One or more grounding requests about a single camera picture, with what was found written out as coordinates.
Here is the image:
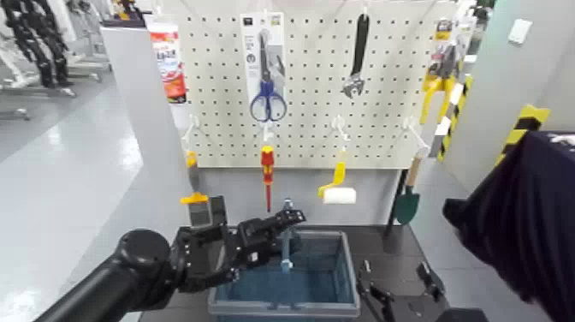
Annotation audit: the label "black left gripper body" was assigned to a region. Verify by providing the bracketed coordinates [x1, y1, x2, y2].
[172, 222, 258, 294]

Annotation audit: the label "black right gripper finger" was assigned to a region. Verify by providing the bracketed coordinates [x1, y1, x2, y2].
[356, 259, 397, 322]
[415, 260, 446, 301]

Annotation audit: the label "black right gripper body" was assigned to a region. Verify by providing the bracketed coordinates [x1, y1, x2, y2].
[390, 295, 490, 322]

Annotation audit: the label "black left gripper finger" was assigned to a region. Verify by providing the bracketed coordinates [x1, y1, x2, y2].
[251, 232, 302, 266]
[240, 208, 307, 240]

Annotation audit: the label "blue grey crate with handle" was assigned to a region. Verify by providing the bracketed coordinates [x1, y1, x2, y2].
[207, 197, 361, 319]

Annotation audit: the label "red and yellow screwdriver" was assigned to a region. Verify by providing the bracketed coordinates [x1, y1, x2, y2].
[260, 144, 276, 213]

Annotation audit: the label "black pegboard stand leg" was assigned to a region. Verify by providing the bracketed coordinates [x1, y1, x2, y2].
[383, 168, 409, 237]

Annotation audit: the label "dark navy cloth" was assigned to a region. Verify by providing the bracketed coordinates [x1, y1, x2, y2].
[442, 130, 575, 322]

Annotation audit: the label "blue scissors on white card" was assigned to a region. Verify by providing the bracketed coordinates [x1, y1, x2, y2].
[240, 12, 288, 124]

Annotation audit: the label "white perforated pegboard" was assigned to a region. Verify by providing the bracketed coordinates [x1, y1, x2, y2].
[177, 0, 459, 170]

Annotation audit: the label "red and white sealant tube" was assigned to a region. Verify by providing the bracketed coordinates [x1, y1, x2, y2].
[145, 13, 190, 129]

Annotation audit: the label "black humanoid robot on stand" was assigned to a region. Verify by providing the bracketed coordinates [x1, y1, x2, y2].
[0, 0, 75, 89]

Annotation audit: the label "yellow handled grey scraper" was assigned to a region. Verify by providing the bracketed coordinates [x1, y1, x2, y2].
[180, 150, 212, 229]

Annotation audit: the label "yellow handled white paint roller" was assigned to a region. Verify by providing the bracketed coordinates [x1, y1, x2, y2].
[317, 160, 358, 206]

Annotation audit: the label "green trowel with wooden handle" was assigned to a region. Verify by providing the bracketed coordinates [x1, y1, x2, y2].
[394, 150, 426, 226]

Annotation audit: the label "yellow black striped post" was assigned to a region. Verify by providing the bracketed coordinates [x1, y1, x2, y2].
[436, 74, 474, 163]
[494, 104, 552, 169]

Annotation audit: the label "black handled adjustable wrench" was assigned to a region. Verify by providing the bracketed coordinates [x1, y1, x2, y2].
[341, 13, 370, 100]

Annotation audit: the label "yellow handled pliers in packaging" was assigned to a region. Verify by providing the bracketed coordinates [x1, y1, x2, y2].
[419, 18, 469, 126]

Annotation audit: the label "white wall plate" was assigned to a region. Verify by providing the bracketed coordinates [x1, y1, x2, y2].
[507, 18, 534, 46]

